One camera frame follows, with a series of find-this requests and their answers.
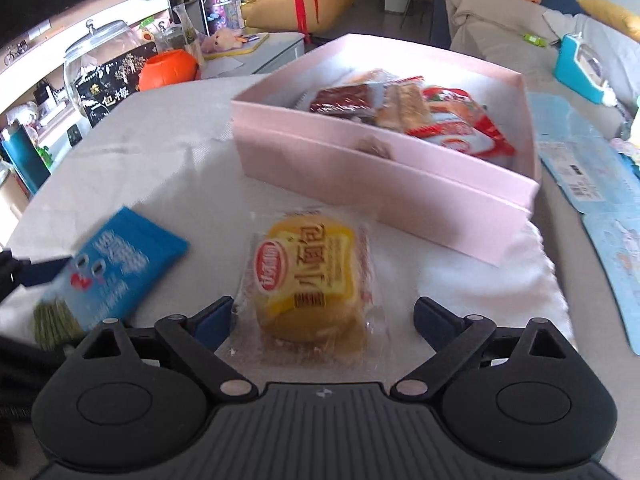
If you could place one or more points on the wafer biscuit pack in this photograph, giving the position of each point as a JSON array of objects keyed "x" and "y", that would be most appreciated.
[{"x": 403, "y": 107}]

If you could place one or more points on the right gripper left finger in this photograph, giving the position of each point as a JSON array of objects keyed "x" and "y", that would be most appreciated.
[{"x": 191, "y": 344}]

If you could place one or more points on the grey covered sofa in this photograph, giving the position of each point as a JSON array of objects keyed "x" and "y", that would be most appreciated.
[{"x": 494, "y": 30}]

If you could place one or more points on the yellow pillow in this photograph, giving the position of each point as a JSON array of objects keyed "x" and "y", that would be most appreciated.
[{"x": 613, "y": 15}]

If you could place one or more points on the blue green-bean snack bag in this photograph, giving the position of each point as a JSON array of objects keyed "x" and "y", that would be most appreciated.
[{"x": 108, "y": 278}]

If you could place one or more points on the red snack packet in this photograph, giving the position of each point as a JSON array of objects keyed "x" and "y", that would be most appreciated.
[{"x": 360, "y": 100}]

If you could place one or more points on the teal water bottle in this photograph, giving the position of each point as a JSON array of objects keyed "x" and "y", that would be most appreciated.
[{"x": 23, "y": 155}]

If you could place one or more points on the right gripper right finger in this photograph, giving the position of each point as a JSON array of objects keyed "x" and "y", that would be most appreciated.
[{"x": 457, "y": 342}]

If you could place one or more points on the pink plush toy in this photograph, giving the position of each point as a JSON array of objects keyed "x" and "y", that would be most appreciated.
[{"x": 223, "y": 40}]

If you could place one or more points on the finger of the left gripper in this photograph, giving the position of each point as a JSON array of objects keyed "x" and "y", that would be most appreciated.
[{"x": 30, "y": 274}]

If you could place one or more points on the pink cardboard box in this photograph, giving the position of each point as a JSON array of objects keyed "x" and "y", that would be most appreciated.
[{"x": 449, "y": 198}]

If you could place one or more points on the glass jar with lid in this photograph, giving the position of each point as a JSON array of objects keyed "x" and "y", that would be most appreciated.
[{"x": 99, "y": 45}]

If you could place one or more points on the black gift bag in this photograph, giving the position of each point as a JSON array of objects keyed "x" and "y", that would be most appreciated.
[{"x": 102, "y": 88}]

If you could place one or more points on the yellow armchair with ribbon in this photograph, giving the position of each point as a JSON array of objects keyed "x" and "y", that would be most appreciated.
[{"x": 309, "y": 17}]

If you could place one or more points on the light blue puzzle mat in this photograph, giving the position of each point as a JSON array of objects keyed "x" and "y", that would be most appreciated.
[{"x": 602, "y": 188}]

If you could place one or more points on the red roast duck pouch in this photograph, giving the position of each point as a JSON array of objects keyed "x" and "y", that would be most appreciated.
[{"x": 456, "y": 121}]

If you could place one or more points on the yellow small bread pack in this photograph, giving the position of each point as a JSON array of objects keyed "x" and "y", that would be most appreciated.
[{"x": 308, "y": 293}]

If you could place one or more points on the orange pumpkin bucket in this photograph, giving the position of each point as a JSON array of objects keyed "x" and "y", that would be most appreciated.
[{"x": 170, "y": 67}]

